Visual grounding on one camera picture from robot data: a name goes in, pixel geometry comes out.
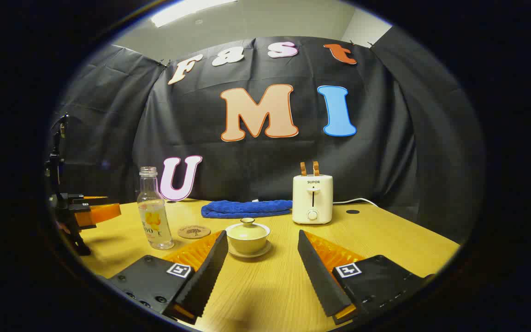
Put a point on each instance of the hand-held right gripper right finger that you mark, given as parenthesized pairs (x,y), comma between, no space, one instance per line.
(318,276)

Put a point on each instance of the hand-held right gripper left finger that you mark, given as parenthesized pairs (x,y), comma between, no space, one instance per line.
(205,281)

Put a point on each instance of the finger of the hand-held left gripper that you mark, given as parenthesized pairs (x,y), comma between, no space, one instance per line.
(92,200)
(102,214)

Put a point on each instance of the round cork coaster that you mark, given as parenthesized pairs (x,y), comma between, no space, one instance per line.
(194,231)

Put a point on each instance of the clear glass water bottle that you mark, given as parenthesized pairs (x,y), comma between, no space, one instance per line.
(155,207)

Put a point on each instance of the cream ceramic teacup lid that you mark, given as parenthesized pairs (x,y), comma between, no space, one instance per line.
(247,229)

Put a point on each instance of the cream ceramic saucer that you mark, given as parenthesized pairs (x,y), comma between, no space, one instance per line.
(265,252)

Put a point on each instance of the cream toaster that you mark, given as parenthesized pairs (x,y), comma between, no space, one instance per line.
(311,198)

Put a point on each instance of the blue towel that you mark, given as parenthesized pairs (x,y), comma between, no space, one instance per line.
(247,208)

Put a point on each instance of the toast slice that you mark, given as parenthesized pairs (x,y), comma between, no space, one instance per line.
(316,168)
(303,168)

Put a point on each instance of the black backdrop cloth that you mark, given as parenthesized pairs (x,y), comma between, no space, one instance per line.
(256,161)

